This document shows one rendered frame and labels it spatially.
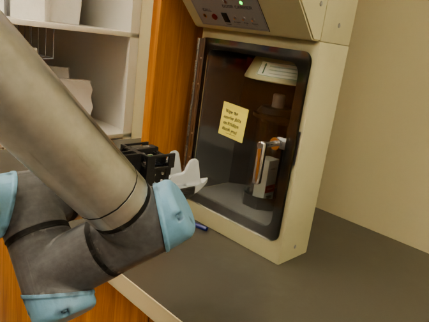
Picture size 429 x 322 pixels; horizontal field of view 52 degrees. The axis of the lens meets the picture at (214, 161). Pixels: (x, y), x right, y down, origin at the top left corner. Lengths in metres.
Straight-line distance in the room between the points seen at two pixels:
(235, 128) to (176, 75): 0.22
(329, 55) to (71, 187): 0.62
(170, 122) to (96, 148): 0.72
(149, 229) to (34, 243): 0.14
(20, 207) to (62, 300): 0.12
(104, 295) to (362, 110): 0.83
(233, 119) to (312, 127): 0.18
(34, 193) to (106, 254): 0.12
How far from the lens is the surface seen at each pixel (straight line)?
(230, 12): 0.94
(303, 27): 0.85
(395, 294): 1.01
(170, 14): 1.08
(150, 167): 0.65
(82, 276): 0.53
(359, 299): 0.95
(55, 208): 0.58
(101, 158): 0.42
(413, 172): 1.27
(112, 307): 1.01
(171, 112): 1.12
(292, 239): 1.00
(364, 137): 1.31
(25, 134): 0.39
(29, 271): 0.55
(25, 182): 0.58
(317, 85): 0.90
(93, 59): 2.30
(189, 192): 0.71
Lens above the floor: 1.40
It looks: 16 degrees down
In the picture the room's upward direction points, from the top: 8 degrees clockwise
